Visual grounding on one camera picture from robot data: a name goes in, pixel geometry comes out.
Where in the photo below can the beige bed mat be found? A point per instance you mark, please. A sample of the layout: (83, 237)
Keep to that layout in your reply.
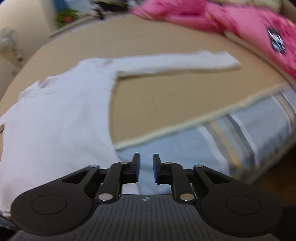
(151, 106)

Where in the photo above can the striped blue bed sheet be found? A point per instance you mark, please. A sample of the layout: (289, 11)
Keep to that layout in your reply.
(242, 144)

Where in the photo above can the white standing fan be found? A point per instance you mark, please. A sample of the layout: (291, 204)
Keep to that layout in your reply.
(9, 47)

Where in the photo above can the pink quilt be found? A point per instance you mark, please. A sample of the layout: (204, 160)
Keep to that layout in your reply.
(259, 28)

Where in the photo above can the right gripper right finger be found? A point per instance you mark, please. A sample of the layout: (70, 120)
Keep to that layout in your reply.
(226, 204)

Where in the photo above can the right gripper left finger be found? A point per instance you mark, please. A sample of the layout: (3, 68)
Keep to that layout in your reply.
(64, 204)

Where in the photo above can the potted green plant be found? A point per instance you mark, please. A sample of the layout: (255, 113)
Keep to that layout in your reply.
(66, 16)

